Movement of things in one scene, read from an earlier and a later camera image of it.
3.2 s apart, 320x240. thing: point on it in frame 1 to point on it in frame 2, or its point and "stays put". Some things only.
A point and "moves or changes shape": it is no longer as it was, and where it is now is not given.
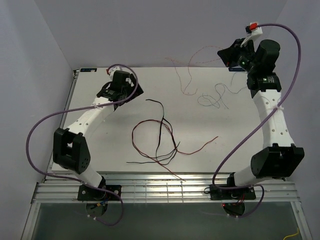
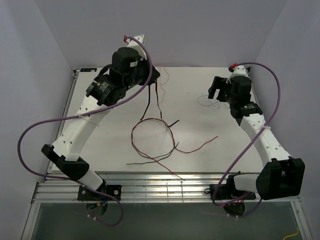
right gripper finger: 229,55 to 219,83
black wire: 176,147 to 158,104
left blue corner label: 88,69 stays put
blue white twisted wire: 236,72 moves or changes shape
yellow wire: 289,235 stays put
